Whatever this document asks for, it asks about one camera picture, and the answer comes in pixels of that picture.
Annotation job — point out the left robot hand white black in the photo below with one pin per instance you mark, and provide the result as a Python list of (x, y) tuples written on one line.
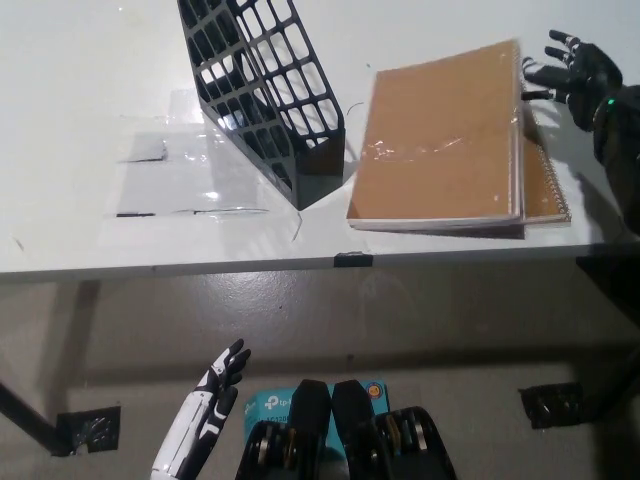
[(197, 420)]

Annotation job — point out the right robot hand black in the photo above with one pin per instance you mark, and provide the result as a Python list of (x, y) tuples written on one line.
[(590, 75)]

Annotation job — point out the brown spiral notebook plastic-taped cover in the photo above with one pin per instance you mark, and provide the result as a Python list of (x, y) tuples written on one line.
[(440, 140)]

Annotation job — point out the black lattice book holder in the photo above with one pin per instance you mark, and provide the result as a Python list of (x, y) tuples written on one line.
[(320, 170)]

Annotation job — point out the teal tp-link box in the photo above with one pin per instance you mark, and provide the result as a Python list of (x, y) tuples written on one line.
[(265, 402)]

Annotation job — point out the brown spiral notebook plain cover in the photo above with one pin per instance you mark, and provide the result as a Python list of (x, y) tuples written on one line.
[(542, 190)]

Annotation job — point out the black diagonal table leg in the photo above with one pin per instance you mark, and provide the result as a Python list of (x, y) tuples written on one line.
[(612, 390), (25, 417)]

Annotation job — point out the black tape on table edge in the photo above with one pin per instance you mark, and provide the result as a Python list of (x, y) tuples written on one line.
[(353, 260)]

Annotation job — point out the clear plastic sheet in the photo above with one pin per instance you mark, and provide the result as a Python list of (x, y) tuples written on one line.
[(165, 185)]

